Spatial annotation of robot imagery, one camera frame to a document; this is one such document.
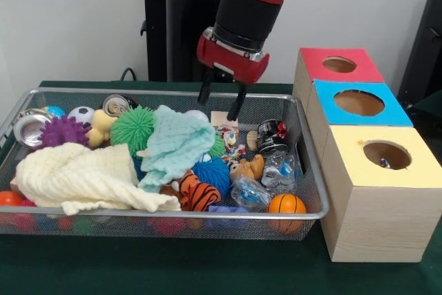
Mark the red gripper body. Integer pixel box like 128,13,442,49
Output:
196,28,270,85

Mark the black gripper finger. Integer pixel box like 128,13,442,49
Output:
227,82,248,122
197,69,215,106

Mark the long multicolour rope toy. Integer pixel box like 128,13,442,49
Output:
215,125,248,163

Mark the light blue waffle cloth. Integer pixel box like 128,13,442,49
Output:
137,104,217,194

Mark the cream waffle cloth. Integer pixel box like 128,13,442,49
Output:
15,142,182,216

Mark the metal mesh bin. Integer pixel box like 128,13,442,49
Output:
0,87,329,242

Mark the wooden box with three holes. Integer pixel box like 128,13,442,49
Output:
292,47,442,263

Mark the black crushed can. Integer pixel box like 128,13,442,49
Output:
257,119,291,154

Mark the blue spiky ball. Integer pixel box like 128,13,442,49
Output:
191,156,231,199

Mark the green spiky ball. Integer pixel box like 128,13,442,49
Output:
110,106,158,156

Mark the orange striped tiger plush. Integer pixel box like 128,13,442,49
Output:
169,170,222,212

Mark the orange basketball toy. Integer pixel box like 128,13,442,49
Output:
267,193,307,234

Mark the yellow duck toy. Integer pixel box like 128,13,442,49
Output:
86,108,120,149

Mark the purple spiky ball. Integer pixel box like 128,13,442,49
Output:
40,115,91,147

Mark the dark green tablecloth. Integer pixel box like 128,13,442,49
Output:
412,89,442,129
0,80,442,295

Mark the silver metal can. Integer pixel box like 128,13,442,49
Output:
14,110,52,149

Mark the black stand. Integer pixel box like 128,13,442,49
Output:
396,0,442,109

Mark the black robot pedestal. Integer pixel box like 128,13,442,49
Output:
133,0,260,84

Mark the black cable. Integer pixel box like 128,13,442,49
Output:
119,66,150,82

